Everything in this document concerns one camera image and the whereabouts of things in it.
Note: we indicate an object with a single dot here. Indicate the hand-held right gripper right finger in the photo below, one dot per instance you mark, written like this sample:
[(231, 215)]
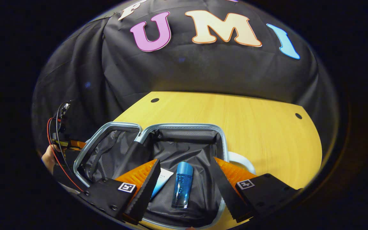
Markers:
[(225, 191)]

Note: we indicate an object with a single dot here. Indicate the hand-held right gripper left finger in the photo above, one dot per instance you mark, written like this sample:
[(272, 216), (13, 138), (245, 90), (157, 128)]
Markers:
[(149, 185)]

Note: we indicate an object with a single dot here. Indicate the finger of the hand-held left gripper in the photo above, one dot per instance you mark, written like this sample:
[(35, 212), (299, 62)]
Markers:
[(78, 144)]

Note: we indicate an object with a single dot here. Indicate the white skin care tube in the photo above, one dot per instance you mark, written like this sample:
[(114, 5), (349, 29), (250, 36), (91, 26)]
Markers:
[(162, 182)]

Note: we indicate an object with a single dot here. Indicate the blue skin care bottle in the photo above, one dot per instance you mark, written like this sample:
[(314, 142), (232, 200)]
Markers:
[(182, 185)]

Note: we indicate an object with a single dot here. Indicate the light blue suitcase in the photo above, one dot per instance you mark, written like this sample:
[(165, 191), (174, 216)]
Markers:
[(184, 150)]

